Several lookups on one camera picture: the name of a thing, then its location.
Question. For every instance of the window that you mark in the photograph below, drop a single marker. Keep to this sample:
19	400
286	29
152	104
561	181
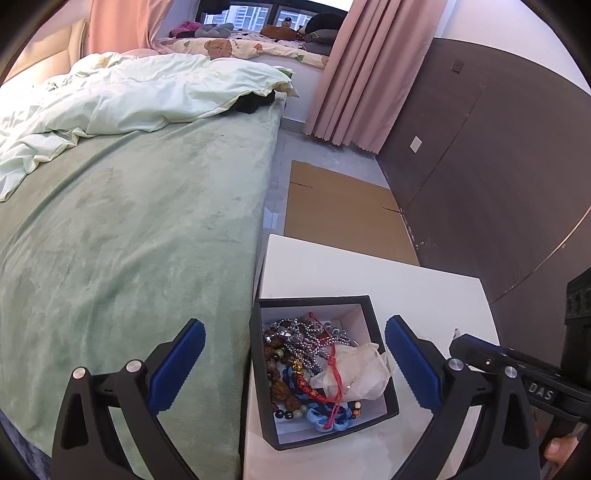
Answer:
249	14

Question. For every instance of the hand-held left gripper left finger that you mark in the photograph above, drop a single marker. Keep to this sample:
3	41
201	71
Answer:
178	364

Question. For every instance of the bear printed blanket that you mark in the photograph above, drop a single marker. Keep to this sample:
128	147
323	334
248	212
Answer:
240	48

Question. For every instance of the dark clothes pile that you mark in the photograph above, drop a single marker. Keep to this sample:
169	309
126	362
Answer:
323	27

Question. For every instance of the flat brown cardboard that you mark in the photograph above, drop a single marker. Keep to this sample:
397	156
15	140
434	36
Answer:
337	212

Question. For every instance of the white wall switch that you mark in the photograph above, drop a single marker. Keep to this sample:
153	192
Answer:
416	144

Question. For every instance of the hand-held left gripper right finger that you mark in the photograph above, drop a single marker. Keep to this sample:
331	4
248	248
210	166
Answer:
413	364

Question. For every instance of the brown plush toy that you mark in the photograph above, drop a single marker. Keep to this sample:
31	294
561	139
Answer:
279	33

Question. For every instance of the pink curtain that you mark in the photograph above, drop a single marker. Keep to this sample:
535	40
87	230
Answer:
124	23
364	74

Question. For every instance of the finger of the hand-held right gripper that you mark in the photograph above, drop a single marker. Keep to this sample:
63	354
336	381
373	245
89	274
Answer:
480	353

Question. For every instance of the black box white inside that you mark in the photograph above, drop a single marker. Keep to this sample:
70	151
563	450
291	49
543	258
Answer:
318	302

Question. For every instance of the person's right hand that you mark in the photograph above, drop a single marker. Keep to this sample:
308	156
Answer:
561	450

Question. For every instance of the light green duvet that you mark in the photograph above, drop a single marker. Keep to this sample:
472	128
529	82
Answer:
138	92

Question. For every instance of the grey-blue plush toy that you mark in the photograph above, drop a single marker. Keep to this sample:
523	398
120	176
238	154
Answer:
212	30

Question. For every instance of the pink plush toy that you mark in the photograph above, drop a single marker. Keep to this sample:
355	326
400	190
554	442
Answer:
182	29

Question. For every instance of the beige headboard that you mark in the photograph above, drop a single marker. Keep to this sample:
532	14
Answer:
46	55

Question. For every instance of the dark wall plate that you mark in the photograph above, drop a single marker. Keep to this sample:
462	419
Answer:
457	66

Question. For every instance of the black cloth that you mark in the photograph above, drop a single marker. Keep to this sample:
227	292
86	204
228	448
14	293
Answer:
251	102

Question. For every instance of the bed with green sheet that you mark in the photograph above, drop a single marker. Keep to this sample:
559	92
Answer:
138	254

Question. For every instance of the pink pillow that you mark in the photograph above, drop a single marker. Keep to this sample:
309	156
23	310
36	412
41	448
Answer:
141	52

